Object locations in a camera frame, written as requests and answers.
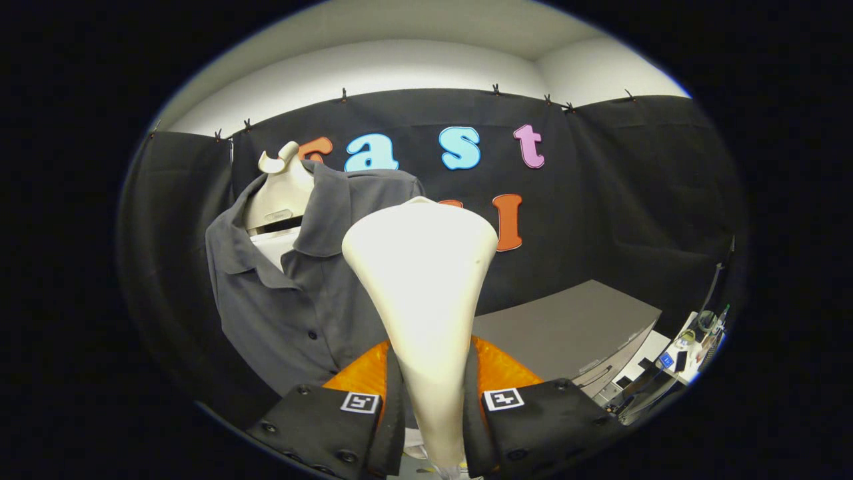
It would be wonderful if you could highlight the white garment steamer head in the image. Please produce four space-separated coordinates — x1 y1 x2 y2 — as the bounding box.
342 197 499 471

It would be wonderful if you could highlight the black backdrop cloth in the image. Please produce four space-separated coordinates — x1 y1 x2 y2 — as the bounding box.
117 89 747 427

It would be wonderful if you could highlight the white desk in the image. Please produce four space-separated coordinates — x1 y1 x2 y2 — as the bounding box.
600 310 728 427

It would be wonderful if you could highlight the grey button shirt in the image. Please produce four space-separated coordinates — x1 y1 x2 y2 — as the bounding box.
205 160 427 397

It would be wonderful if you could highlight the white board inside shirt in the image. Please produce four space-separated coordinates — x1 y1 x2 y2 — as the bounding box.
250 227 302 272

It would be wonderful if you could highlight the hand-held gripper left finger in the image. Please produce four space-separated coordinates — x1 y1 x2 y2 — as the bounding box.
245 340 406 479

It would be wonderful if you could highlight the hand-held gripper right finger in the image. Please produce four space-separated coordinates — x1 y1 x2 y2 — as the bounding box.
463 335 624 479

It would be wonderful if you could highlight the translucent garment steamer hose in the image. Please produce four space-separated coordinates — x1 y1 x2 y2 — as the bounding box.
426 460 468 480

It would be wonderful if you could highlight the grey drawer cabinet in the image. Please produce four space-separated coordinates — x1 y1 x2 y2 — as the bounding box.
472 280 662 402

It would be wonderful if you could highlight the cream plastic clothes hanger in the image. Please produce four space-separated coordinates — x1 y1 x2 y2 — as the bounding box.
242 141 317 234

